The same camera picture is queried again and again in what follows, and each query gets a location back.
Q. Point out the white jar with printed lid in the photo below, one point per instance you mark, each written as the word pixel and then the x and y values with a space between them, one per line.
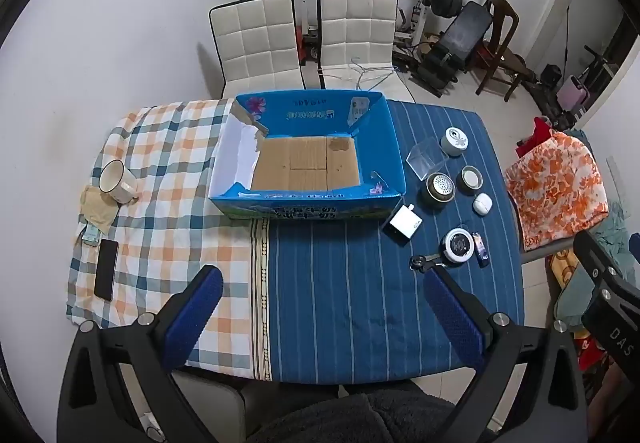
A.
pixel 454 140

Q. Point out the white mug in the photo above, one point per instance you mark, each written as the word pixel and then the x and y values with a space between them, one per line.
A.
pixel 117 183

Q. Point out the clear plastic box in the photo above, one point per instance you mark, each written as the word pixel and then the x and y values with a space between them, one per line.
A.
pixel 425 158

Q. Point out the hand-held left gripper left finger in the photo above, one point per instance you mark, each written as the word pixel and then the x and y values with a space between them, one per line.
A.
pixel 196 315

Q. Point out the white earbud case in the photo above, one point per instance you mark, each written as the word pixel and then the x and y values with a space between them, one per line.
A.
pixel 482 204

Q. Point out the metal tin lid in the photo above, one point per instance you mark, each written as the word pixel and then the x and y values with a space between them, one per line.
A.
pixel 470 179

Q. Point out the perforated metal tin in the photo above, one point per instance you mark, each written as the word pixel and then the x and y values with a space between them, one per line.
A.
pixel 439 185

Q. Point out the white jar with black lid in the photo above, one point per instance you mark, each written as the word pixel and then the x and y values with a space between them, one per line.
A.
pixel 459 243

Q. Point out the blue cardboard box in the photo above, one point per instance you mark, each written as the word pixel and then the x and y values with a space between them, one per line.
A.
pixel 310 163

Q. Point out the black weight bench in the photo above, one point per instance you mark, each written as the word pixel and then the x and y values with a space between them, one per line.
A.
pixel 462 30

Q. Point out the small blue lighter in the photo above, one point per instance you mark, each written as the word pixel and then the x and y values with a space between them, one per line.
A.
pixel 480 250

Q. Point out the bunch of keys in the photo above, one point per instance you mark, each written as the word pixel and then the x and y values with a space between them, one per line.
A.
pixel 417 263

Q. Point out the orange floral cloth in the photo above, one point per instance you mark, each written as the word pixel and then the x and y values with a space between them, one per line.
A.
pixel 555 183

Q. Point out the black smartphone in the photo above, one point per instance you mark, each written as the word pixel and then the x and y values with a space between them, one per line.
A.
pixel 106 270

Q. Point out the plaid table cloth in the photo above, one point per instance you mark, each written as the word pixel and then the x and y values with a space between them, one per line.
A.
pixel 175 223

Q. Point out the white charger plug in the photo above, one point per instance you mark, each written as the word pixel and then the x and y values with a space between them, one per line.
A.
pixel 404 221

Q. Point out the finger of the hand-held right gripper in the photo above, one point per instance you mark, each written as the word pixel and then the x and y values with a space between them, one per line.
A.
pixel 612 313

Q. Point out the folded banknotes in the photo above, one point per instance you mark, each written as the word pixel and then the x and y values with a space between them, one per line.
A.
pixel 91 234

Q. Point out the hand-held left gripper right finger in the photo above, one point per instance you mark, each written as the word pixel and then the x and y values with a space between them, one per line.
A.
pixel 452 318

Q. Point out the pile of colourful clothes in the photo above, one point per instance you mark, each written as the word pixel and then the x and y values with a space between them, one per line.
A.
pixel 567 283

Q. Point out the person's dark clothing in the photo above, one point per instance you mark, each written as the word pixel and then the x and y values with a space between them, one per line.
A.
pixel 350 418

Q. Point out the beige folded cloth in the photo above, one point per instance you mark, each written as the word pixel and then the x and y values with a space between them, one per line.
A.
pixel 97 214

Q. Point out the white padded chair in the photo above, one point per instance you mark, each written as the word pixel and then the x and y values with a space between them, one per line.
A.
pixel 255 43
pixel 355 33

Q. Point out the brown wooden chair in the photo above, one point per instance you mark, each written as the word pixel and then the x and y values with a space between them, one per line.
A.
pixel 502 18

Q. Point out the red cloth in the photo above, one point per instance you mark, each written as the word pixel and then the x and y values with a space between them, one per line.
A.
pixel 537 133

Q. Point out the pink suitcase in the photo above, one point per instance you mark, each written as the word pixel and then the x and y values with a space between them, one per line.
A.
pixel 570 95

